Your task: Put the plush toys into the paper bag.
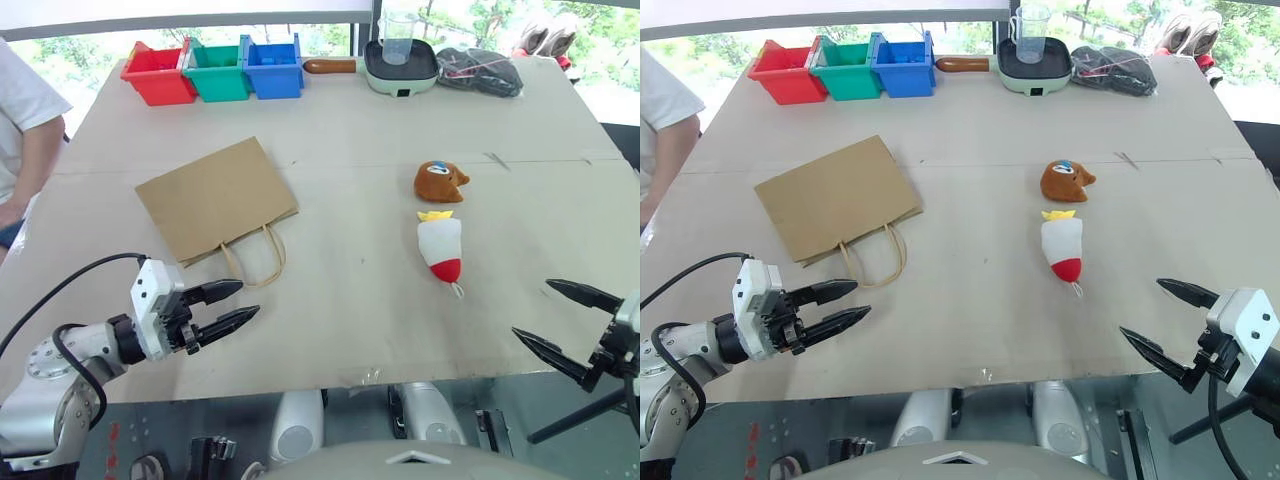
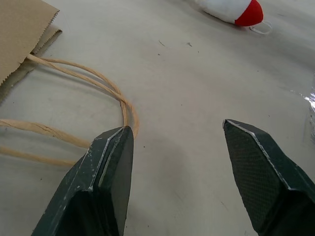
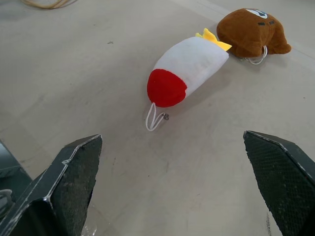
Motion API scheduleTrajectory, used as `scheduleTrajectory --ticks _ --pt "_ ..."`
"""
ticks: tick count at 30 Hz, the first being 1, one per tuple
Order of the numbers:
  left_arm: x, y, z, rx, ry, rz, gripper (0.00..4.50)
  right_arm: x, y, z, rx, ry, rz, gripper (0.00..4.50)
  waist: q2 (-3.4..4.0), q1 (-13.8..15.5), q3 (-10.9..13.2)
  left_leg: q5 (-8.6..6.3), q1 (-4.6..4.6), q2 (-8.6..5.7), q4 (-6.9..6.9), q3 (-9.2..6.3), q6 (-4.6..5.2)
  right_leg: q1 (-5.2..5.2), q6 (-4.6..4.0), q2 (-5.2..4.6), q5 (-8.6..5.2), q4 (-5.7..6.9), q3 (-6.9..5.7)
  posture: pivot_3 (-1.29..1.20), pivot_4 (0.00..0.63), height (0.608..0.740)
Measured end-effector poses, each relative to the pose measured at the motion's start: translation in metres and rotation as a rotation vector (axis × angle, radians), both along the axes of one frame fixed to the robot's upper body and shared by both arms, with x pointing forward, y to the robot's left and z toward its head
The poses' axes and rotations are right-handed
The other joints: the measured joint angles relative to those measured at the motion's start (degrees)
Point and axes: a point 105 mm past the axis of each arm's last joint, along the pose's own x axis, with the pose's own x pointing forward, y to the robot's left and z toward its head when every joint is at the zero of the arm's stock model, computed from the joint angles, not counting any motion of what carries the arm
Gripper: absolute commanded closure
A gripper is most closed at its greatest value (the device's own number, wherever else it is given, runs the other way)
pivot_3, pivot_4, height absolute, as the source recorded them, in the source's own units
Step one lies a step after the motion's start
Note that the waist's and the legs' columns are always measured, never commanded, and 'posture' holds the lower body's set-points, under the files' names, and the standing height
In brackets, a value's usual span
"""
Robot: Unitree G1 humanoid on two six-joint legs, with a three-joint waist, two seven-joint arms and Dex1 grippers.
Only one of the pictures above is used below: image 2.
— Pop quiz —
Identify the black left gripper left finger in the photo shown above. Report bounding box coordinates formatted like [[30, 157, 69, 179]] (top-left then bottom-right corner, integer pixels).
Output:
[[31, 125, 135, 236]]

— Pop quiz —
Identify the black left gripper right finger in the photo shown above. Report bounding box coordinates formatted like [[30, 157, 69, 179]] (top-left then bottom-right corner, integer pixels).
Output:
[[222, 119, 315, 236]]

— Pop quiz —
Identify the red and white plush toy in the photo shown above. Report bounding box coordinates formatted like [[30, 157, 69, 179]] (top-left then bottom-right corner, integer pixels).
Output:
[[196, 0, 273, 34]]

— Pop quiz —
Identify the brown paper bag with handles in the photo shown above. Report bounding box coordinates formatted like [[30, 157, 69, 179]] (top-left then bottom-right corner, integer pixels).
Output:
[[0, 0, 141, 166]]

